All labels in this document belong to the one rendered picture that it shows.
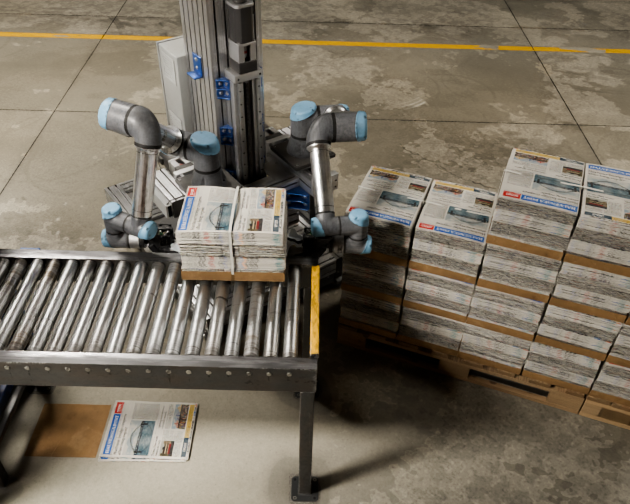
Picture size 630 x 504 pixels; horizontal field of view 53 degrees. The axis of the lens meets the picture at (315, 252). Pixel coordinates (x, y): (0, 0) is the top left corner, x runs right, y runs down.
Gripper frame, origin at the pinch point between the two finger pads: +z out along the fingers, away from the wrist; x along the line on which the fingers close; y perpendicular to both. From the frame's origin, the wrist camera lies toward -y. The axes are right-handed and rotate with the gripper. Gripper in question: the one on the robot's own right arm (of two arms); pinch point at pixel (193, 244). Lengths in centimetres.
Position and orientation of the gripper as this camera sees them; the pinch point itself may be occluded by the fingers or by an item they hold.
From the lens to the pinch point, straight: 257.3
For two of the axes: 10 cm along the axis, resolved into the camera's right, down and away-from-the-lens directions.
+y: 0.2, -7.5, -6.6
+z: 10.0, 0.2, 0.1
